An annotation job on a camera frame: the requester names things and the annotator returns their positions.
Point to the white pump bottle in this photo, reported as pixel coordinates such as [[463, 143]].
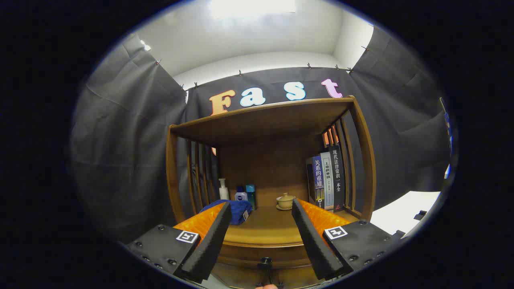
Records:
[[223, 193]]

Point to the wooden drawer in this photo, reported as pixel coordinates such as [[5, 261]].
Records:
[[249, 255]]

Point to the blue folded towel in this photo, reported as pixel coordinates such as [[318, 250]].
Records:
[[241, 208]]

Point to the beige lidded teacup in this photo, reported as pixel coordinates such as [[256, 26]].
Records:
[[285, 200]]

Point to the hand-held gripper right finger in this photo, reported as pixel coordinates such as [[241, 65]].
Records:
[[313, 241]]

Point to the wooden cabinet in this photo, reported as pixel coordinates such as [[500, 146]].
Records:
[[261, 120]]

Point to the white table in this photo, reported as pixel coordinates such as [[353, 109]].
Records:
[[401, 212]]

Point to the pale spine book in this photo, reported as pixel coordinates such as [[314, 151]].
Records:
[[327, 180]]

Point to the teal bottle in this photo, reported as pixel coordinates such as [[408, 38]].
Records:
[[251, 194]]

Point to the wooden countertop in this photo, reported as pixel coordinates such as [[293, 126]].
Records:
[[273, 228]]

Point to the beige saucer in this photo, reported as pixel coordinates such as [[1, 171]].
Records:
[[282, 208]]

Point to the black spine book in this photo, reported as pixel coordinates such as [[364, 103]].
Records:
[[337, 176]]

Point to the black drawer knob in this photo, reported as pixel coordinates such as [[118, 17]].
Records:
[[265, 263]]

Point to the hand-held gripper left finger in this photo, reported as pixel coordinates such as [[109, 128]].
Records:
[[213, 241]]

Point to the white bottle with blue cap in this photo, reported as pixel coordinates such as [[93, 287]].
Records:
[[241, 195]]

